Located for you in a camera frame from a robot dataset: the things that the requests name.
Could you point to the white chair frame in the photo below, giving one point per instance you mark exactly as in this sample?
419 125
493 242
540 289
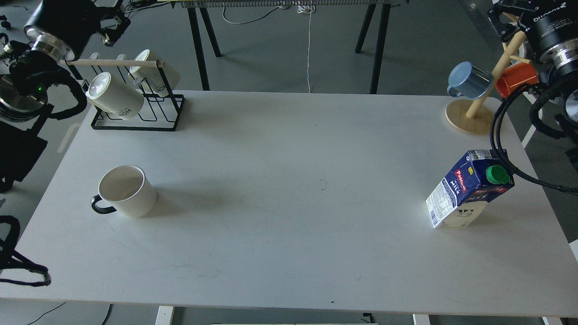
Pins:
532 129

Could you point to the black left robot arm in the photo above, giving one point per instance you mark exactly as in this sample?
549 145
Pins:
37 88

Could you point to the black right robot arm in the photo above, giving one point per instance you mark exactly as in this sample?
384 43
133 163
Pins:
560 83

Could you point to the white ribbed mug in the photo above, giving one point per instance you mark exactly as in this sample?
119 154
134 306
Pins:
114 96
152 79

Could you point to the blue metallic mug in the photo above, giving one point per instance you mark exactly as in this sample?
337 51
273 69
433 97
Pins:
466 80

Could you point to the wooden mug tree stand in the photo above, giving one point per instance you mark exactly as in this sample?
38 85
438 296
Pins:
471 116

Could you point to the white mug black handle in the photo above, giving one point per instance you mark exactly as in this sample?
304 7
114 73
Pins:
125 189

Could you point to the blue milk carton green cap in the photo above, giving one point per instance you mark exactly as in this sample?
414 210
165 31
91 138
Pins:
473 182

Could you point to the black trestle table legs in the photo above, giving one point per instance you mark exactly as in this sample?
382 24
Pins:
270 46

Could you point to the orange mug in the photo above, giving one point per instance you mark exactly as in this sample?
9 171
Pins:
515 76

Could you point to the white ribbed mug front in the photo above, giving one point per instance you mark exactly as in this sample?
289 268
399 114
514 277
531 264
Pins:
114 96

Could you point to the black wire mug rack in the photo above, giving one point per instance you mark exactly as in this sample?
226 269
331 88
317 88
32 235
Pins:
157 113

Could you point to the white ribbed mug rear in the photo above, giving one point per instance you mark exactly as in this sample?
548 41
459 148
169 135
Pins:
152 79

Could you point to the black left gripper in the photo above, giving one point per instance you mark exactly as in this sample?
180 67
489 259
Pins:
61 29

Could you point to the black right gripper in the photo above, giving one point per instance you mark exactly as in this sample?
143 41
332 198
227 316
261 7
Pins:
544 22

